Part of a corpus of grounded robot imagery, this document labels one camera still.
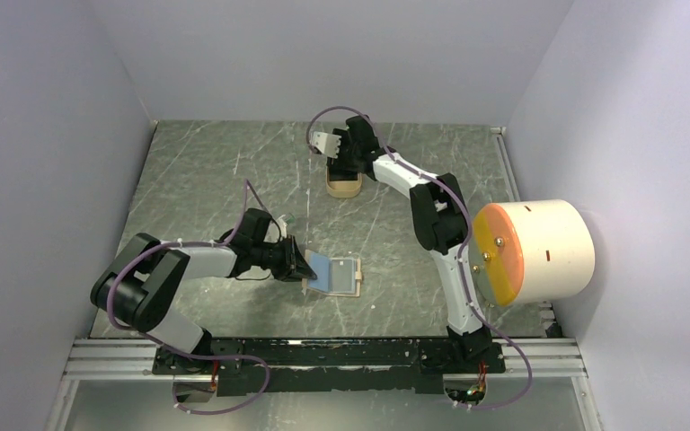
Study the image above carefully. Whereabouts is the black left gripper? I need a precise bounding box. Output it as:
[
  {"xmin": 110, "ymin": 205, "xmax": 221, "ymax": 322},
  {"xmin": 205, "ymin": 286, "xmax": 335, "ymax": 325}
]
[{"xmin": 252, "ymin": 234, "xmax": 317, "ymax": 282}]

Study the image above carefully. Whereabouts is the beige leather card holder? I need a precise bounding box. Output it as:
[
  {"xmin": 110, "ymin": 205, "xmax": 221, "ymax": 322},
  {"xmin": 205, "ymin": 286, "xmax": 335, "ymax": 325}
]
[{"xmin": 302, "ymin": 251, "xmax": 363, "ymax": 297}]

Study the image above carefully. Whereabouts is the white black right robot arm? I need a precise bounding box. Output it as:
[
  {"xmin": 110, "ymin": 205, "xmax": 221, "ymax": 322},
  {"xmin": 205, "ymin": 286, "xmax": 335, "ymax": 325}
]
[{"xmin": 312, "ymin": 116, "xmax": 492, "ymax": 372}]

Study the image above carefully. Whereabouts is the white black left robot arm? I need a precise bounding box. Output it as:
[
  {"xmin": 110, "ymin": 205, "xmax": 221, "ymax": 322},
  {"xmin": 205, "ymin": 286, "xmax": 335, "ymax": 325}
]
[{"xmin": 90, "ymin": 208, "xmax": 318, "ymax": 374}]

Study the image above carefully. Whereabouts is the beige oval plastic tray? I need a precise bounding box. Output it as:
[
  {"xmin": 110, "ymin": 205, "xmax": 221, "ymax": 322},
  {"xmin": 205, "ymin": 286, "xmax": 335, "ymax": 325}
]
[{"xmin": 325, "ymin": 167, "xmax": 363, "ymax": 198}]

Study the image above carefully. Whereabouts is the cream cylinder with orange face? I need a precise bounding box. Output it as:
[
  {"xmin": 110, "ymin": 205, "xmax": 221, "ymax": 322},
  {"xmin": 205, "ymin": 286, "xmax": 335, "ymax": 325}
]
[{"xmin": 471, "ymin": 199, "xmax": 596, "ymax": 307}]

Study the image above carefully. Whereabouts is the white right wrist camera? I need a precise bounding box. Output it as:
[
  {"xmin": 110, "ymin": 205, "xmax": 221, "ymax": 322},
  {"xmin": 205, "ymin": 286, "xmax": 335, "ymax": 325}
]
[{"xmin": 310, "ymin": 131, "xmax": 341, "ymax": 159}]

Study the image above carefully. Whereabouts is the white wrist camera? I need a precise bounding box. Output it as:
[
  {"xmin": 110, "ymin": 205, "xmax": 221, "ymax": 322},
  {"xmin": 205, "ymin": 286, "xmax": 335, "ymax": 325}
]
[
  {"xmin": 277, "ymin": 214, "xmax": 296, "ymax": 237},
  {"xmin": 310, "ymin": 131, "xmax": 341, "ymax": 159}
]

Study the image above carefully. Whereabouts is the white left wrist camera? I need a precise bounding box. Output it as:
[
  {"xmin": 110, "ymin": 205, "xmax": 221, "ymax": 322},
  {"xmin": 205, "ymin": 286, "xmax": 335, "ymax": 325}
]
[{"xmin": 277, "ymin": 214, "xmax": 296, "ymax": 237}]

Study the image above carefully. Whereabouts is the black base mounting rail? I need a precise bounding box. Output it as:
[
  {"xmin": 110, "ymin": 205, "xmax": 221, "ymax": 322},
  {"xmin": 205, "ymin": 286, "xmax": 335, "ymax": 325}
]
[{"xmin": 151, "ymin": 337, "xmax": 506, "ymax": 397}]

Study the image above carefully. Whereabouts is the aluminium frame rail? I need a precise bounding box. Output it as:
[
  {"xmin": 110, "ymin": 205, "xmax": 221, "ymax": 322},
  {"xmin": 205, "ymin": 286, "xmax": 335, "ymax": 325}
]
[{"xmin": 63, "ymin": 339, "xmax": 588, "ymax": 382}]

